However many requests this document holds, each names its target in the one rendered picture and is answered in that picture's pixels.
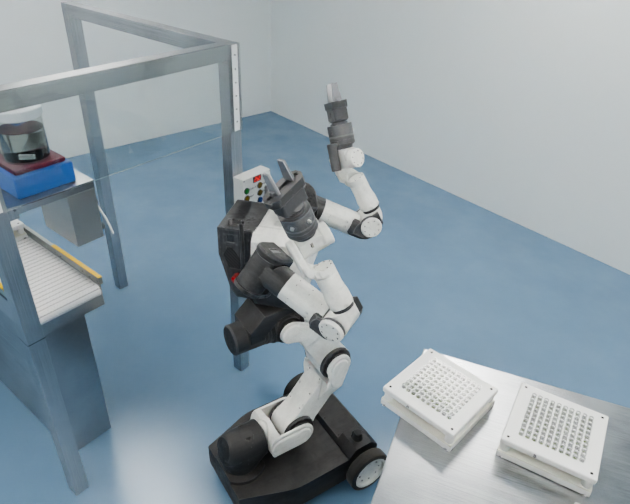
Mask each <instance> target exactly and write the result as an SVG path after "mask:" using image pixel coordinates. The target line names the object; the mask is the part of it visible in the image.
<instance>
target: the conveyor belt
mask: <svg viewBox="0 0 630 504"><path fill-rule="evenodd" d="M16 243H17V246H18V249H19V253H20V256H21V259H22V263H23V266H24V269H25V273H26V276H27V280H28V283H29V286H30V290H31V293H32V296H33V300H34V303H35V306H36V310H37V313H38V316H39V320H40V323H41V325H42V324H44V323H46V322H48V321H50V320H52V319H54V318H56V317H58V316H60V315H62V314H64V313H66V312H68V311H70V310H72V309H74V308H76V307H78V306H80V305H82V304H83V303H85V302H87V301H89V300H91V299H93V298H95V297H97V296H99V295H101V290H100V288H99V286H98V285H97V284H96V283H94V282H93V281H91V280H90V279H89V278H87V277H86V276H84V275H83V274H81V273H80V272H79V271H77V270H76V269H74V268H73V267H71V266H70V265H69V264H67V263H66V262H64V261H63V260H61V259H60V258H59V257H57V256H56V255H54V254H53V253H51V252H50V251H49V250H47V249H46V248H44V247H43V246H41V245H40V244H39V243H37V242H36V241H34V240H33V239H31V238H30V237H29V236H28V237H27V238H26V239H22V240H19V241H16ZM0 283H1V280H0Z"/></svg>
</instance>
